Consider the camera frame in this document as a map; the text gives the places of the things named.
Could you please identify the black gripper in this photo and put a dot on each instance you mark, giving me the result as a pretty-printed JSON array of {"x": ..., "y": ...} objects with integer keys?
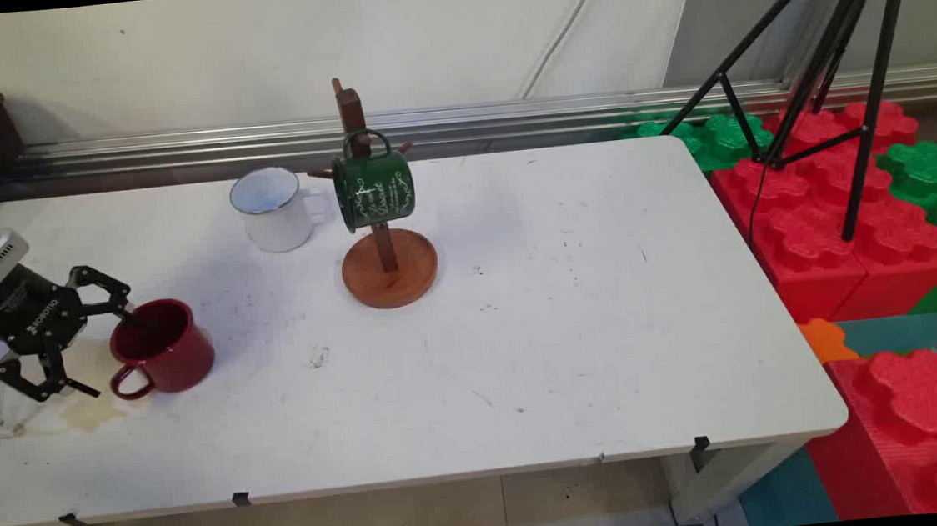
[{"x": 25, "y": 319}]

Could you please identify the red enamel mug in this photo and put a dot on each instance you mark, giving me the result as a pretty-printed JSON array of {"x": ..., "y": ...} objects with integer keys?
[{"x": 175, "y": 361}]

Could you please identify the green enamel mug with lettering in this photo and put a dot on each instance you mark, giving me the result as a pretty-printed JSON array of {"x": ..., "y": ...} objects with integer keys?
[{"x": 375, "y": 191}]

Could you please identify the black table clip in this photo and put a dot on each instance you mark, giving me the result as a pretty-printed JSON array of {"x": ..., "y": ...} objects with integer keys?
[
  {"x": 71, "y": 520},
  {"x": 241, "y": 499},
  {"x": 701, "y": 444}
]

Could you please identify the white enamel mug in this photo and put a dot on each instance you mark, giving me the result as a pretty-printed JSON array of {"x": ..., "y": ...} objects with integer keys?
[{"x": 273, "y": 228}]

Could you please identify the brown wooden mug tree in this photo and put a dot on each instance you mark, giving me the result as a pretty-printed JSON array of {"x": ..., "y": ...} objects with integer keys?
[{"x": 390, "y": 277}]

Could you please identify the white table leg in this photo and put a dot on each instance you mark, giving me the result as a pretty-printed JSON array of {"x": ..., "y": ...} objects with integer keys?
[{"x": 720, "y": 486}]

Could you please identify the green foam block with studs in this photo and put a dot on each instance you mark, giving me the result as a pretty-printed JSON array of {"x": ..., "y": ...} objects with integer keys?
[
  {"x": 722, "y": 138},
  {"x": 930, "y": 172}
]

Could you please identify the teal foam mat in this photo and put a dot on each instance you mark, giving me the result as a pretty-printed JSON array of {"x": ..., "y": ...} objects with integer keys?
[
  {"x": 909, "y": 331},
  {"x": 788, "y": 493}
]

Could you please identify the red foam block with studs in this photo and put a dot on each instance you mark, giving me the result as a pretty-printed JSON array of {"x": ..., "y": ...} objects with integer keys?
[
  {"x": 903, "y": 254},
  {"x": 802, "y": 253},
  {"x": 908, "y": 429}
]

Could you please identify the orange foam piece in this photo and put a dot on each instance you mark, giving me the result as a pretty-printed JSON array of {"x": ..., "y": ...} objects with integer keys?
[{"x": 824, "y": 339}]

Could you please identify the black tripod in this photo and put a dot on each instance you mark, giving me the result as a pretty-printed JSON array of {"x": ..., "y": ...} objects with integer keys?
[{"x": 875, "y": 89}]

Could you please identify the aluminium wall rail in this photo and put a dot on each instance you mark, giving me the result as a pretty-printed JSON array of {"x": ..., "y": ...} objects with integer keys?
[{"x": 507, "y": 118}]

